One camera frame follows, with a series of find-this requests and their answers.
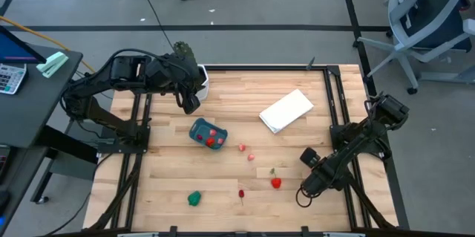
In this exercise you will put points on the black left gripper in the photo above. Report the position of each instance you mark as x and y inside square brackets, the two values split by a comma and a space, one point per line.
[182, 75]

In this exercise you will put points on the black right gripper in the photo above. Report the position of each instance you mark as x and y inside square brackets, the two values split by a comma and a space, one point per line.
[319, 179]

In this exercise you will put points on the red strawberry with green stem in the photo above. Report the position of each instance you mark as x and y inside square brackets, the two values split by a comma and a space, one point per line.
[276, 183]

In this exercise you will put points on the pink strawberry piece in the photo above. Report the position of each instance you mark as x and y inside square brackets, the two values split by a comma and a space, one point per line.
[251, 157]
[220, 141]
[242, 147]
[213, 132]

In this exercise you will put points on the green bell pepper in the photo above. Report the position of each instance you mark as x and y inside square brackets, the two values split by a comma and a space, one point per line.
[194, 198]

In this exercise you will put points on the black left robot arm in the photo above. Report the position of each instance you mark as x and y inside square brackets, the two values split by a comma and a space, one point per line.
[92, 112]

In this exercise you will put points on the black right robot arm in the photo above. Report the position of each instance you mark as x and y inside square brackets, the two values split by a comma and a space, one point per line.
[356, 144]

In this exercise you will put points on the teal plastic tupperware container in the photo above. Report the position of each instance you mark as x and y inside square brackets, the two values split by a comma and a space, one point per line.
[198, 127]

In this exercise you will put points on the red round produce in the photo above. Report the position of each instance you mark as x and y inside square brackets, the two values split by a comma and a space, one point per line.
[210, 142]

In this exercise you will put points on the green cactus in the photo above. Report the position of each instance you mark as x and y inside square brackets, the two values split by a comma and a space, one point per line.
[183, 48]

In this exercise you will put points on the white folded cloth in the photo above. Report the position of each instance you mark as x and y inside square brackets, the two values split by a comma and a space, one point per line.
[285, 110]

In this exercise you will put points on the small red chili pepper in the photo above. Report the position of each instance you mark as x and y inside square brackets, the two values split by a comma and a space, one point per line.
[241, 193]

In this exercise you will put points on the mint green stapler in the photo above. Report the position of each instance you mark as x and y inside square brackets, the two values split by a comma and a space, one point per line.
[52, 64]

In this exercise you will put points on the black desk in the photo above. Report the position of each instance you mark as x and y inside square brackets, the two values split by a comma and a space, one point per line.
[33, 110]

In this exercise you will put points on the black monitor with blue screen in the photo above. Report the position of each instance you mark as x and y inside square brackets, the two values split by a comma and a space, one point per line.
[15, 49]

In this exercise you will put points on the grey calculator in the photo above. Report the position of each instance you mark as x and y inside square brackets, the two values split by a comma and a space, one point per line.
[11, 78]

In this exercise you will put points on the grey office chair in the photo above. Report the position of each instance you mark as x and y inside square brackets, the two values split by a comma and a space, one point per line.
[434, 18]

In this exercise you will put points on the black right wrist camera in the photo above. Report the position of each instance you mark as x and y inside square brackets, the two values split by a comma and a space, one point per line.
[310, 157]

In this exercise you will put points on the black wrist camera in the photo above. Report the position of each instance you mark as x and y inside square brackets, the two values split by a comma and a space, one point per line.
[191, 103]
[310, 157]

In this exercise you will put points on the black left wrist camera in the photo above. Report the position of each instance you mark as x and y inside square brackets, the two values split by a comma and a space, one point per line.
[191, 103]

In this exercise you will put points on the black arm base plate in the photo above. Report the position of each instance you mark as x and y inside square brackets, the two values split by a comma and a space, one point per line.
[141, 145]
[335, 133]

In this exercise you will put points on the black aluminium table frame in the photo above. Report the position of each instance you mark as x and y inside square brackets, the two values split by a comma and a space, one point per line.
[259, 68]

